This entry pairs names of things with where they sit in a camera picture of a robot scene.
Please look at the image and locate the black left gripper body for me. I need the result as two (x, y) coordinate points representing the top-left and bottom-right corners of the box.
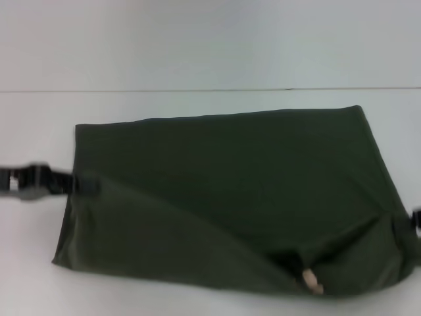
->
(0, 161), (55, 196)

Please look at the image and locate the dark green t-shirt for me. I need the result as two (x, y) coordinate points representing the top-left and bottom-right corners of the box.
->
(51, 104), (416, 296)

